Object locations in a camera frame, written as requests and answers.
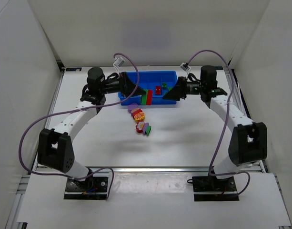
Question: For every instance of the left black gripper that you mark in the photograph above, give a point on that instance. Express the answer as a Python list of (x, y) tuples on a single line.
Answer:
[(123, 84)]

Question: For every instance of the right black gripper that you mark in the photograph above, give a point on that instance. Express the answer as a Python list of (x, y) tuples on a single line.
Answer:
[(181, 87)]

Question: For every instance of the purple butterfly lego brick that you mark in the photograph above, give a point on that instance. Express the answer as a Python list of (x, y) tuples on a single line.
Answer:
[(134, 109)]

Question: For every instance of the red flower lego brick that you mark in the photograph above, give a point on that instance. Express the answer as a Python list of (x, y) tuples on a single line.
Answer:
[(139, 127)]

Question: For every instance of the green printed lego brick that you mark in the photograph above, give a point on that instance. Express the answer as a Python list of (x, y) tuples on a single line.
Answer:
[(144, 98)]

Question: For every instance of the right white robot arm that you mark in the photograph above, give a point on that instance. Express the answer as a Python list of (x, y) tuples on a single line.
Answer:
[(248, 141)]

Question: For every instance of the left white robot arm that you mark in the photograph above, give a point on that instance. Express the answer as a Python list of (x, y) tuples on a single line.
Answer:
[(55, 148)]

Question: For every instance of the red 2x4 lego brick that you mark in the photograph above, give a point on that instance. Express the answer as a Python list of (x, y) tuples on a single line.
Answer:
[(158, 91)]

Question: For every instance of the blue divided plastic bin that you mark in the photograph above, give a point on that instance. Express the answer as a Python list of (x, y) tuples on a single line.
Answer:
[(149, 80)]

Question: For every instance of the purple rounded lego brick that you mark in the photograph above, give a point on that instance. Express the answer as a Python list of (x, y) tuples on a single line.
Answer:
[(132, 106)]

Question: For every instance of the red half-round lego brick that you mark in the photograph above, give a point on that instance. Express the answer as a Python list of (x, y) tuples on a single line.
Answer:
[(136, 112)]

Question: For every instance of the yellow orange butterfly lego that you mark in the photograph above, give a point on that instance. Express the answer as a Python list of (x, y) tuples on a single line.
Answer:
[(139, 117)]

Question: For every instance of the purple green lego stack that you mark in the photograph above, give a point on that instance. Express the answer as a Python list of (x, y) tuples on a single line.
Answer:
[(146, 129)]

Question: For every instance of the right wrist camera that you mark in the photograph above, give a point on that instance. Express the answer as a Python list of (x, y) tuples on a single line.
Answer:
[(185, 67)]

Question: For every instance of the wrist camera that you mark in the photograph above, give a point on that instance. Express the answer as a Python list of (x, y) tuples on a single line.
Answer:
[(118, 63), (185, 67)]

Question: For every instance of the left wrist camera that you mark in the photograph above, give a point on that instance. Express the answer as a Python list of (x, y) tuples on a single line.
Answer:
[(118, 63)]

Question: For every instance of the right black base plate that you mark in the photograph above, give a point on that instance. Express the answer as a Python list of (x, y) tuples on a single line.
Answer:
[(210, 189)]

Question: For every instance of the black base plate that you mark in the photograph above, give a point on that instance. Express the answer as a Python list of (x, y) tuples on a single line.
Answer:
[(210, 189), (93, 188)]

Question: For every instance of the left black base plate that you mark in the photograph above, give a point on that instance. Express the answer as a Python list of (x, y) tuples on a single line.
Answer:
[(93, 188)]

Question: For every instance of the aluminium frame rail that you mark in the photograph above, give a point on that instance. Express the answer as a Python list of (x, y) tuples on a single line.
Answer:
[(252, 168)]

